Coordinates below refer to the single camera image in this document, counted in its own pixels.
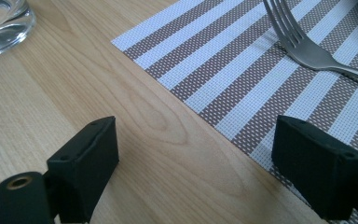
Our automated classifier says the clear drinking glass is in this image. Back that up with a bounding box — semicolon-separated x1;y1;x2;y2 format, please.
0;0;37;60

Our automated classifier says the silver metal fork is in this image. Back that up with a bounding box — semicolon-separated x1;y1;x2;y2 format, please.
262;0;358;92

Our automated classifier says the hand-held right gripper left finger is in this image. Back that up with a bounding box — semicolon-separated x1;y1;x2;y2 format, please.
46;116;120;224

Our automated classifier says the striped woven placemat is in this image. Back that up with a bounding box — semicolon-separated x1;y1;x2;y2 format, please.
110;0;358;224

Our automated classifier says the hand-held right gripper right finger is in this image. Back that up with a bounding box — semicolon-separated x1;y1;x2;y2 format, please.
271;114;358;221

